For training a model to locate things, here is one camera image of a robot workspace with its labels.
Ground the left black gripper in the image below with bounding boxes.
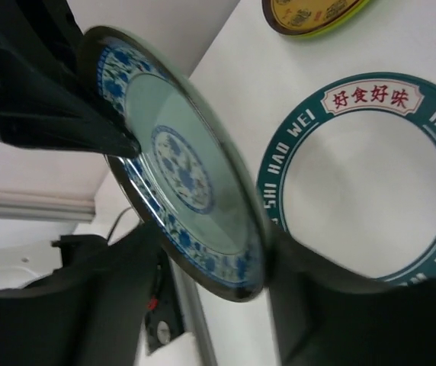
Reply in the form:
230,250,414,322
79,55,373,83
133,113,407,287
0,1,141,156

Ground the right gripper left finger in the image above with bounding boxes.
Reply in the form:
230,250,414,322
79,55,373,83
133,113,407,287
0,223,160,365

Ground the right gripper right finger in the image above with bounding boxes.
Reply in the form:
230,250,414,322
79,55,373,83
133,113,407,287
268,224,436,365

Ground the white plate grey rim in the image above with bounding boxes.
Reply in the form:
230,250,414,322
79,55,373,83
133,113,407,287
257,72,436,285

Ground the dark green plate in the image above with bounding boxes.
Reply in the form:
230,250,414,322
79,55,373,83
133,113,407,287
77,26,271,302

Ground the yellow brown patterned plate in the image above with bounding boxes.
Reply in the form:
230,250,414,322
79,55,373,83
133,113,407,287
261,0,369,38

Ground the lime green plate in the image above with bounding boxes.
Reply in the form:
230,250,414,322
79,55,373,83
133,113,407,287
298,0,370,39

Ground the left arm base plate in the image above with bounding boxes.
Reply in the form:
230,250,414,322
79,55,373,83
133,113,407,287
144,249,185,355

